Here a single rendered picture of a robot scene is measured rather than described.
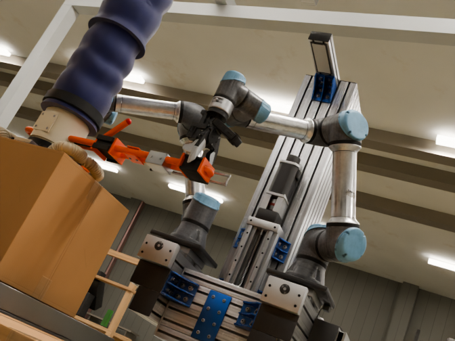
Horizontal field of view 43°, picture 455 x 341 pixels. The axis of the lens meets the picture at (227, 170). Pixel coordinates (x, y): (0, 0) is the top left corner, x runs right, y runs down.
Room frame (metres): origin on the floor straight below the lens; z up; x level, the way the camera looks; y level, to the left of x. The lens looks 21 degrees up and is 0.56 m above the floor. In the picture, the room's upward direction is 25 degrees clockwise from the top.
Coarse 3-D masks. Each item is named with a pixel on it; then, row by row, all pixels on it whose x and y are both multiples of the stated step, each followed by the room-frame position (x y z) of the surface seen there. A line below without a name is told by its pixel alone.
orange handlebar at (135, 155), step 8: (72, 136) 1.88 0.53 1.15; (88, 144) 1.84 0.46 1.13; (120, 152) 1.77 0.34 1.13; (128, 152) 1.74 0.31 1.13; (136, 152) 1.72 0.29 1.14; (144, 152) 1.71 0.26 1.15; (136, 160) 1.76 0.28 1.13; (144, 160) 1.76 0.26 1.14; (168, 160) 1.66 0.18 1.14; (176, 160) 1.64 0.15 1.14; (176, 168) 1.69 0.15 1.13; (208, 168) 1.59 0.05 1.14; (208, 176) 1.62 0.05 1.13
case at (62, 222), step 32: (0, 160) 1.73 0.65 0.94; (32, 160) 1.67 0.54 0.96; (64, 160) 1.63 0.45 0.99; (0, 192) 1.70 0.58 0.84; (32, 192) 1.64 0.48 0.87; (64, 192) 1.69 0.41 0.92; (96, 192) 1.80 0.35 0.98; (0, 224) 1.66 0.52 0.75; (32, 224) 1.65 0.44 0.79; (64, 224) 1.75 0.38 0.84; (96, 224) 1.86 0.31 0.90; (0, 256) 1.63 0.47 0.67; (32, 256) 1.70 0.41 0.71; (64, 256) 1.81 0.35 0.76; (96, 256) 1.92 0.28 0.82; (32, 288) 1.76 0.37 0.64; (64, 288) 1.87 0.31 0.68
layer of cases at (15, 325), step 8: (0, 320) 0.84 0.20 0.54; (8, 320) 1.07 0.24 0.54; (16, 320) 1.45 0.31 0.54; (0, 328) 0.75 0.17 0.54; (8, 328) 0.74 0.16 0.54; (16, 328) 0.81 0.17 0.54; (24, 328) 1.03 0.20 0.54; (32, 328) 1.36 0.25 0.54; (0, 336) 0.74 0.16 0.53; (8, 336) 0.74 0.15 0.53; (16, 336) 0.73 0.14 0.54; (24, 336) 0.73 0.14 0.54; (32, 336) 0.78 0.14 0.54; (40, 336) 0.95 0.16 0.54; (48, 336) 1.25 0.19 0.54
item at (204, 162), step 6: (186, 156) 1.62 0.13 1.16; (180, 162) 1.62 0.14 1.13; (186, 162) 1.62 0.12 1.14; (192, 162) 1.61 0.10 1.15; (198, 162) 1.60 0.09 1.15; (204, 162) 1.58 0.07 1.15; (180, 168) 1.63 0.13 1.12; (186, 168) 1.61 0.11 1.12; (192, 168) 1.60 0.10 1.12; (198, 168) 1.58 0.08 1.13; (186, 174) 1.65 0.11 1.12; (192, 174) 1.62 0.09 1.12; (198, 174) 1.60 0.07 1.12; (204, 174) 1.61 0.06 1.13; (198, 180) 1.65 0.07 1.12; (204, 180) 1.63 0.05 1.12
